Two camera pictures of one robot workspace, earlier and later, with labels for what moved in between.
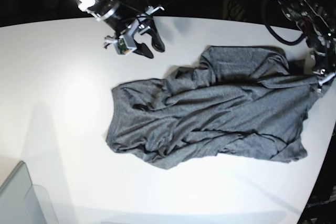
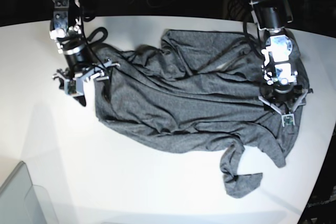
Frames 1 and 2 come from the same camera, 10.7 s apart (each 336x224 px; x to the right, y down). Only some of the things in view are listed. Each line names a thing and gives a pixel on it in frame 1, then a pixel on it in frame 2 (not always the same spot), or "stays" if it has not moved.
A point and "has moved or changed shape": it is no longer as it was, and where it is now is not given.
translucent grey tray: [22, 202] stays
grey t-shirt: [238, 100] has moved or changed shape
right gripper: [325, 66] to [290, 108]
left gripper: [127, 25] to [73, 81]
